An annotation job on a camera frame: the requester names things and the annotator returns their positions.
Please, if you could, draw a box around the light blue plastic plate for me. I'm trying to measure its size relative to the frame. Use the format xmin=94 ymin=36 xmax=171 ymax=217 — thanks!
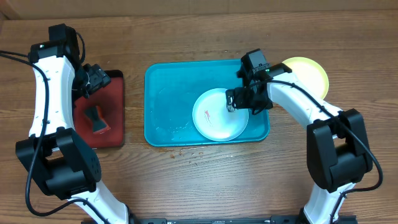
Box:
xmin=192 ymin=88 xmax=249 ymax=142

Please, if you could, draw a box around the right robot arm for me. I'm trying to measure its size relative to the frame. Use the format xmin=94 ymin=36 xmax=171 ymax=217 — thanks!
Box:
xmin=226 ymin=49 xmax=376 ymax=223

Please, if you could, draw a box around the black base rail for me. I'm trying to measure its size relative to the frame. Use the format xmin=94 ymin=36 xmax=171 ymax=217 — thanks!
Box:
xmin=81 ymin=215 xmax=358 ymax=224

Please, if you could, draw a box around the green plastic plate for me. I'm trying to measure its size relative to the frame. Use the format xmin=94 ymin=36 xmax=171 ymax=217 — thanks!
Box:
xmin=282 ymin=57 xmax=329 ymax=99

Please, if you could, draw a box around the orange and green sponge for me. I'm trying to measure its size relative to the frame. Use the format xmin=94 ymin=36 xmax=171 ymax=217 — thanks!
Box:
xmin=84 ymin=106 xmax=111 ymax=134

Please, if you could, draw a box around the teal plastic tray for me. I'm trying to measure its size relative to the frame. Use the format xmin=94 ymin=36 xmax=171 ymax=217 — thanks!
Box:
xmin=144 ymin=58 xmax=271 ymax=147

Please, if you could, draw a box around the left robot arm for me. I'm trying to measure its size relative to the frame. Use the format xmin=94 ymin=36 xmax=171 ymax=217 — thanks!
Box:
xmin=16 ymin=24 xmax=131 ymax=223

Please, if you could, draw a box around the red and black tray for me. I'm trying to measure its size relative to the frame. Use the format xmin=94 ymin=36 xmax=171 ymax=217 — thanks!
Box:
xmin=73 ymin=70 xmax=125 ymax=149

